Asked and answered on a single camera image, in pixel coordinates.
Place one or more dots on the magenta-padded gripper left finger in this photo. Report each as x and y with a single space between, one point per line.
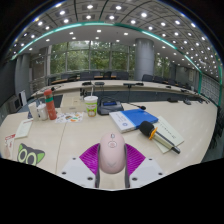
88 160

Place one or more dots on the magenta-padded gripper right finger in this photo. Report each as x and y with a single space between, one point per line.
136 160

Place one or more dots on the pink computer mouse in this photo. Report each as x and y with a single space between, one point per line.
112 153

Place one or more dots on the cat-face mouse pad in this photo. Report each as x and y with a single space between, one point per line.
30 155

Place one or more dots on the blue notebook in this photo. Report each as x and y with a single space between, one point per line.
141 117

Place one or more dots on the white booklet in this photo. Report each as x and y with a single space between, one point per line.
171 131

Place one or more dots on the colourful sticker sheet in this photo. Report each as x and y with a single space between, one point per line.
68 117

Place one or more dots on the printed paper cup with straw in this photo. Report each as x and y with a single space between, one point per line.
91 106

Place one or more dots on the beige cardboard box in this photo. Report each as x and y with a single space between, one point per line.
72 105

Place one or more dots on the dark conference microphone unit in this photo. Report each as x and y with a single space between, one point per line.
110 107

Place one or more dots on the red thermos bottle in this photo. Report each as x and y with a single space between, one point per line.
50 105

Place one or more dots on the white paper document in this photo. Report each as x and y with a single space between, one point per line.
24 128

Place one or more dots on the stacked white paper cups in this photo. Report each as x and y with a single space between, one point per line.
33 111

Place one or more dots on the long curved conference desk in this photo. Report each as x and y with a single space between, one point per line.
110 86

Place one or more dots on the dark office chairs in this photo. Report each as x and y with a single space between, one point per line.
146 77

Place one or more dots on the white upright board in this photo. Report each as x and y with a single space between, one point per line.
23 97

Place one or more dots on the grey box-shaped device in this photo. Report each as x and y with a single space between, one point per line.
15 104

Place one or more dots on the ceiling lights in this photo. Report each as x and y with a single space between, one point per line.
100 30

